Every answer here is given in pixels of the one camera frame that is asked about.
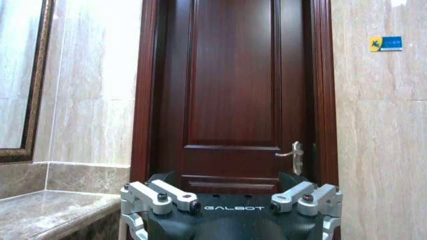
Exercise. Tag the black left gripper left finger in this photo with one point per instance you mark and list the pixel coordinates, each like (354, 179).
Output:
(156, 193)

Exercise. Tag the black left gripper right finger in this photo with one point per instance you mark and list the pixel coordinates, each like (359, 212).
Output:
(307, 193)

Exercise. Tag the beige marble counter ledge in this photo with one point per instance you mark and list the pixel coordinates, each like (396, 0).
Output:
(53, 212)

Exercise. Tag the dark red wooden door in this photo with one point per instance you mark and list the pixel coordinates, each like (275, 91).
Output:
(234, 92)

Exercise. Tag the mirror with ornate dark frame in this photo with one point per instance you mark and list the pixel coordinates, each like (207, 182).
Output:
(20, 77)

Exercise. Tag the blue yellow wall sign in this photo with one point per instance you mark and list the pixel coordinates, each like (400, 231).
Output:
(386, 43)

